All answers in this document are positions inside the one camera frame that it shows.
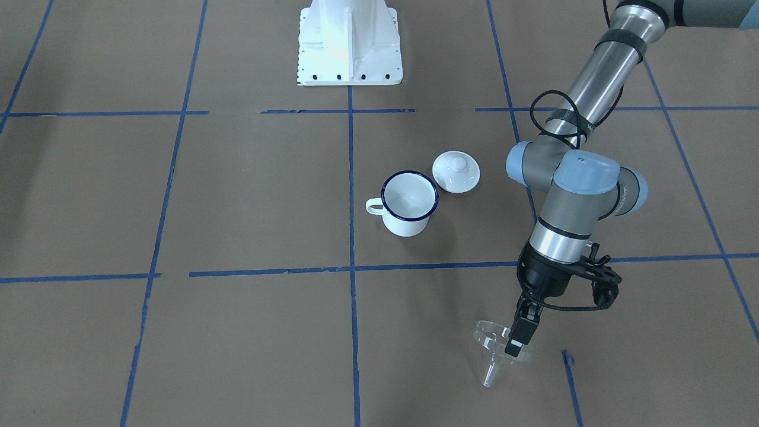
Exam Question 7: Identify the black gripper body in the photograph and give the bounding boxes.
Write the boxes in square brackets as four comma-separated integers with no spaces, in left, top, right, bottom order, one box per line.
[517,248,574,302]

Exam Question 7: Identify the clear plastic funnel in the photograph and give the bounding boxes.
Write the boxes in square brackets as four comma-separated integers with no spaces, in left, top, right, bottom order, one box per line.
[473,320,534,387]

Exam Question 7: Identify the white enamel cup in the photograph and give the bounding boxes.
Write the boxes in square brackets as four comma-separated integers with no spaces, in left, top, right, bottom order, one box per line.
[365,170,439,237]

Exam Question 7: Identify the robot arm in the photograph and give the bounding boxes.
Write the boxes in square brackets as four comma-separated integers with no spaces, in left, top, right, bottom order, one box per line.
[504,1,757,358]

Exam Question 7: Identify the brown paper table cover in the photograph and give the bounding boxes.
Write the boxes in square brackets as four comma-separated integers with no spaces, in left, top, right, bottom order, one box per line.
[2,1,757,426]

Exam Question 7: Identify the black camera cable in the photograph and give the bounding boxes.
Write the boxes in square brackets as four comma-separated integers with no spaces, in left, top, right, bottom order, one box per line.
[515,89,623,313]

